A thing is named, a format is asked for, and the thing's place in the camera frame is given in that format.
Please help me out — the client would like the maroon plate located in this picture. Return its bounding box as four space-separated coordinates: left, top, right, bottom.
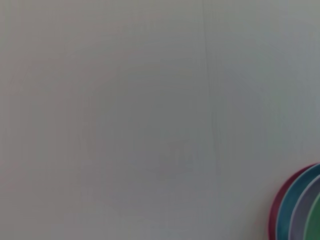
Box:
267 162 320 240

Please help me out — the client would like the teal blue plate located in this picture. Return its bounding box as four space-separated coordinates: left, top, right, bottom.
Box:
276 163 320 240

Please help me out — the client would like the grey purple plate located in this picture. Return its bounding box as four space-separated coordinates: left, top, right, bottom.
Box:
288 174 320 240

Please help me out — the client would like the dark green plate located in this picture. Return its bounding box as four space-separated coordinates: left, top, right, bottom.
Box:
302 191 320 240

